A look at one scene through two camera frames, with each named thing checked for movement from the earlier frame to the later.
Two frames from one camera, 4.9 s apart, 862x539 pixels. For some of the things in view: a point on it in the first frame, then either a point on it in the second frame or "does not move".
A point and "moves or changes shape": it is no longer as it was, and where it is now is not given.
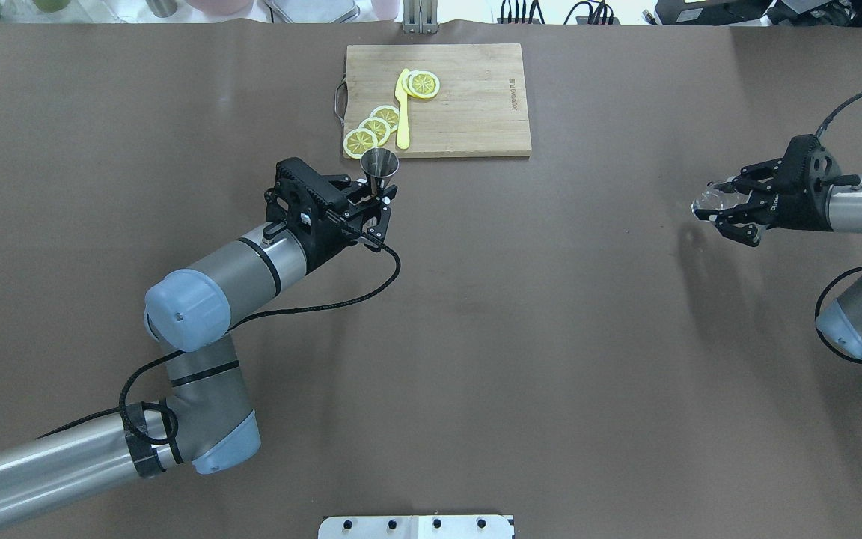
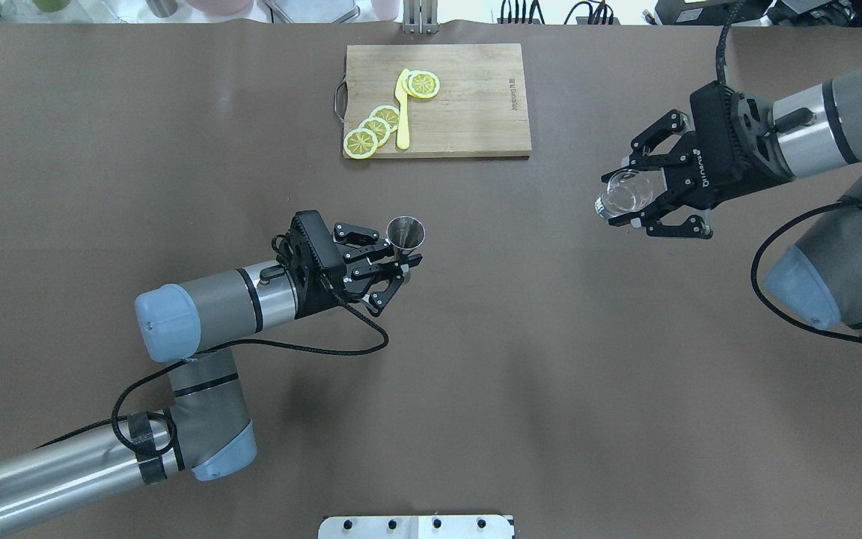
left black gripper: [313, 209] to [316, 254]
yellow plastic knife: [403, 125] does not move
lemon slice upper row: [390, 115] does not move
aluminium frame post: [420, 16] does not move
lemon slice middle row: [378, 126] does not move
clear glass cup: [711, 198] moves or changes shape
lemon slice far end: [420, 84] does not move
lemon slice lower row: [358, 141] does not move
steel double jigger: [378, 164] to [405, 233]
